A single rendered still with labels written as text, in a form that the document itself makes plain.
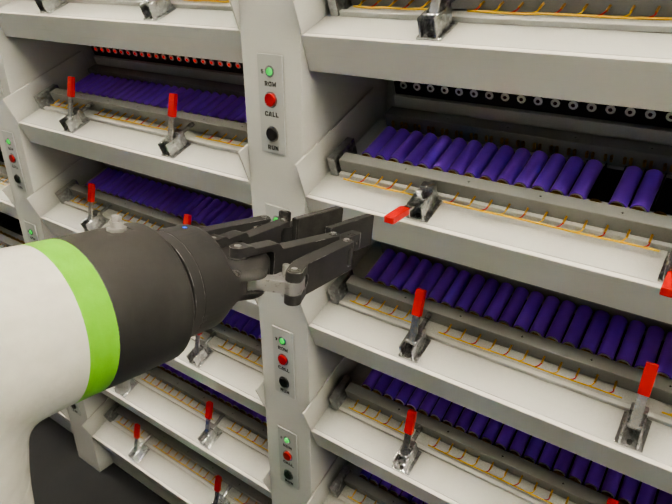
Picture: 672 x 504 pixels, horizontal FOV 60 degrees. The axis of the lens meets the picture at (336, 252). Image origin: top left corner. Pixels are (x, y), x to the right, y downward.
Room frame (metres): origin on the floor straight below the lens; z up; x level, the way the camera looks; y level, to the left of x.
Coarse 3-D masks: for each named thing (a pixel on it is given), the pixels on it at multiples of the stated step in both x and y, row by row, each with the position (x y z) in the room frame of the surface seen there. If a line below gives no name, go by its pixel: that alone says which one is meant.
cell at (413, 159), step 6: (426, 138) 0.75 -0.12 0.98; (432, 138) 0.75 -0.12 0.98; (420, 144) 0.74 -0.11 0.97; (426, 144) 0.74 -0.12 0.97; (432, 144) 0.74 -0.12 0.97; (414, 150) 0.73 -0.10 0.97; (420, 150) 0.73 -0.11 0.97; (426, 150) 0.73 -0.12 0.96; (408, 156) 0.72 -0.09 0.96; (414, 156) 0.71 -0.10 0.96; (420, 156) 0.72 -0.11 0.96; (414, 162) 0.71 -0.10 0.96
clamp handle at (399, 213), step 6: (420, 192) 0.63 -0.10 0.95; (420, 198) 0.63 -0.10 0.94; (408, 204) 0.61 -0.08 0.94; (414, 204) 0.61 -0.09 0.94; (420, 204) 0.62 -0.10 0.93; (396, 210) 0.59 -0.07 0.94; (402, 210) 0.59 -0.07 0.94; (408, 210) 0.60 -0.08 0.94; (384, 216) 0.58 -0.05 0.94; (390, 216) 0.57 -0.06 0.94; (396, 216) 0.58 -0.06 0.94; (402, 216) 0.59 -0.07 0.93; (390, 222) 0.57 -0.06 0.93
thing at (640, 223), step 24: (360, 168) 0.72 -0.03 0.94; (384, 168) 0.70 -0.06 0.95; (408, 168) 0.69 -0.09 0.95; (456, 192) 0.64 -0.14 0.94; (480, 192) 0.62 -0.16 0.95; (504, 192) 0.61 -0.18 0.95; (528, 192) 0.60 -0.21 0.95; (504, 216) 0.59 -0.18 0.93; (552, 216) 0.58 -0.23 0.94; (576, 216) 0.56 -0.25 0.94; (600, 216) 0.55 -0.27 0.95; (624, 216) 0.54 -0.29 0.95; (648, 216) 0.53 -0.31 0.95
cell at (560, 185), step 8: (568, 160) 0.65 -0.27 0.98; (576, 160) 0.64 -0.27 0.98; (568, 168) 0.63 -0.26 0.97; (576, 168) 0.63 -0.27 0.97; (560, 176) 0.62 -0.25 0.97; (568, 176) 0.62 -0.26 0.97; (576, 176) 0.63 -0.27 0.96; (560, 184) 0.61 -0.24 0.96; (568, 184) 0.61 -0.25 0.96; (560, 192) 0.60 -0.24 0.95
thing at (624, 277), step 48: (336, 144) 0.77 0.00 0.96; (336, 192) 0.71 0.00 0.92; (384, 192) 0.69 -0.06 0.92; (384, 240) 0.66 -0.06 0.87; (432, 240) 0.61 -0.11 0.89; (480, 240) 0.57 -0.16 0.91; (528, 240) 0.56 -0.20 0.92; (576, 240) 0.55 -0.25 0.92; (576, 288) 0.52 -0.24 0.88; (624, 288) 0.49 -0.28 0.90
